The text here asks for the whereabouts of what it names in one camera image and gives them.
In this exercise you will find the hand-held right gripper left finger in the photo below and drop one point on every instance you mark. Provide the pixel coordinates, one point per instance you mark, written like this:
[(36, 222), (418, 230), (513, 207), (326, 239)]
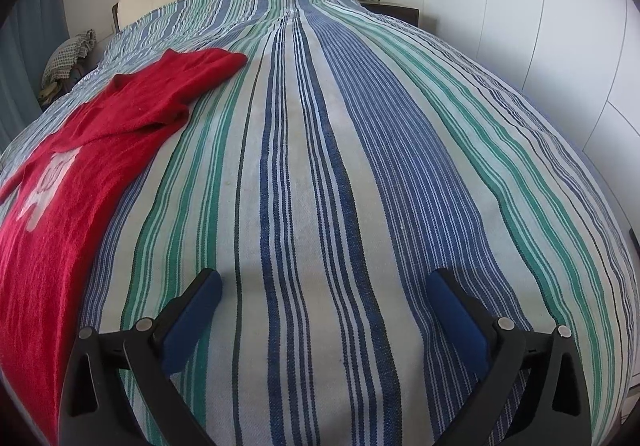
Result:
[(192, 321)]

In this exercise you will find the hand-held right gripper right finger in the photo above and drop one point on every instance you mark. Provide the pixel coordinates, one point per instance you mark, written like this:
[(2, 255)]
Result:
[(462, 321)]

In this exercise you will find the red sweater with white rabbit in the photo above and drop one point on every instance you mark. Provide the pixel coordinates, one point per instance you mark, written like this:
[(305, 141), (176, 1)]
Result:
[(75, 226)]

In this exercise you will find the pile of clothes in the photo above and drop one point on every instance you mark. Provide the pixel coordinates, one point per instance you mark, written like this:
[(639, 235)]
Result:
[(67, 56)]

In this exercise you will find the striped blue green bedspread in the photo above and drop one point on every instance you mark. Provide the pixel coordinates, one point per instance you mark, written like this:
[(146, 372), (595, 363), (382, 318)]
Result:
[(350, 176)]

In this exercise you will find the white wardrobe doors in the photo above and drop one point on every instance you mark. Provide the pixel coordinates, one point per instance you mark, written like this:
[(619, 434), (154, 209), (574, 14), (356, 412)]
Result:
[(540, 26)]

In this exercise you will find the dark wooden nightstand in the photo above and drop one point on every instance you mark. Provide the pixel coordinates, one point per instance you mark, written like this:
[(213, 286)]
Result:
[(395, 12)]

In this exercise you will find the blue curtain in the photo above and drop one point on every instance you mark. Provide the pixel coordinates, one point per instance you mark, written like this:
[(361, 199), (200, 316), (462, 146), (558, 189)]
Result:
[(30, 36)]

